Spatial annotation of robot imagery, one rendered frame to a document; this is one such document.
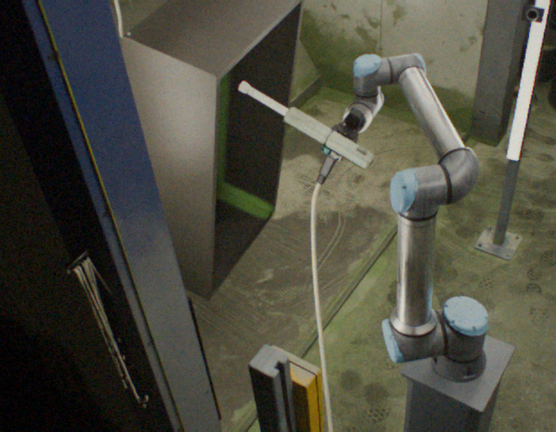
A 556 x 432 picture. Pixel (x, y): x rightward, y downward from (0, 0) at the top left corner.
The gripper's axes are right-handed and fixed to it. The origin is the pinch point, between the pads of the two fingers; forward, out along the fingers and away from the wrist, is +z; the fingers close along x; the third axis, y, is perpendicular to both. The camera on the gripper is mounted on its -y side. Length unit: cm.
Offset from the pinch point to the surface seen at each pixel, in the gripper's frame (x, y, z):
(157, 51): 61, -6, 10
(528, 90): -53, 15, -115
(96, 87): 40, -51, 76
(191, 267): 28, 91, 7
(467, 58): -25, 72, -207
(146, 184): 28, -26, 70
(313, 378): -26, -28, 90
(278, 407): -23, -26, 98
